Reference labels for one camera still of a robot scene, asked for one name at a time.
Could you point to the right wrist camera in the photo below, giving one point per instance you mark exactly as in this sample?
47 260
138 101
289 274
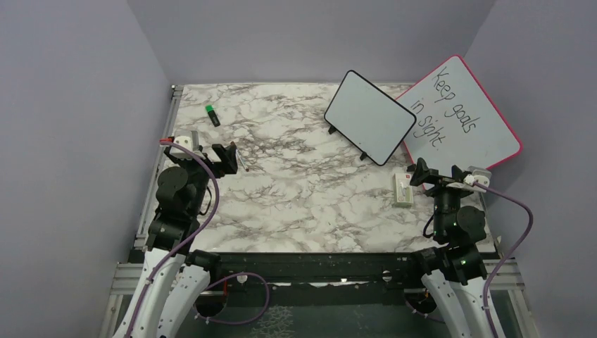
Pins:
477 175

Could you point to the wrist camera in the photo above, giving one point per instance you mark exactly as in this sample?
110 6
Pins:
477 175
189 139

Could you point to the red whiteboard marker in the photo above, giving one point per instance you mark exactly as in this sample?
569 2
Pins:
241 160

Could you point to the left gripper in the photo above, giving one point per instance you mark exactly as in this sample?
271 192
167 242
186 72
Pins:
228 165

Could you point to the aluminium frame rail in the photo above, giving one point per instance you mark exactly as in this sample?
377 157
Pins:
114 307

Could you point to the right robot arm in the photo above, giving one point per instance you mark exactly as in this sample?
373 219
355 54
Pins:
453 272

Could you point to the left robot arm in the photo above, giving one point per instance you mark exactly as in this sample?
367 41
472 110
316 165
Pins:
173 275

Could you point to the white whiteboard eraser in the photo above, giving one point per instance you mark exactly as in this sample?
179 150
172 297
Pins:
403 191

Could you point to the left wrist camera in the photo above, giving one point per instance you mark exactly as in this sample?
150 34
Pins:
189 139

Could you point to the green highlighter pen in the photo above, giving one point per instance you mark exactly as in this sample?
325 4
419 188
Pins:
212 116

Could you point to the pink framed written whiteboard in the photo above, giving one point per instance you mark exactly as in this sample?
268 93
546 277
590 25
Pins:
457 122

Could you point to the black framed small whiteboard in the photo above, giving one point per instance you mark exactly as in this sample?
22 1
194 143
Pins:
374 122

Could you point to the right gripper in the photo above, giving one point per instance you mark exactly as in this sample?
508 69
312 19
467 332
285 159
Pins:
423 173

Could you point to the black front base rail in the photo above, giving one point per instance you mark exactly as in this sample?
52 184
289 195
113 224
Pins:
310 279

